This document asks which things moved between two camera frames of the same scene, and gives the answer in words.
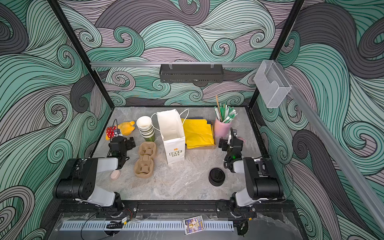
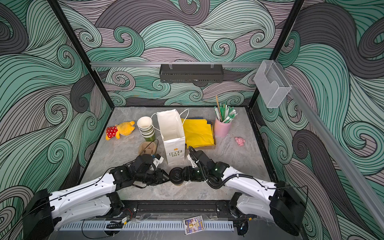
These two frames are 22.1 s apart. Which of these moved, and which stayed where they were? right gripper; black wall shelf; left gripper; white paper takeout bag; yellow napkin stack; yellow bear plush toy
Moved: right gripper; left gripper
Stayed: yellow bear plush toy; yellow napkin stack; white paper takeout bag; black wall shelf
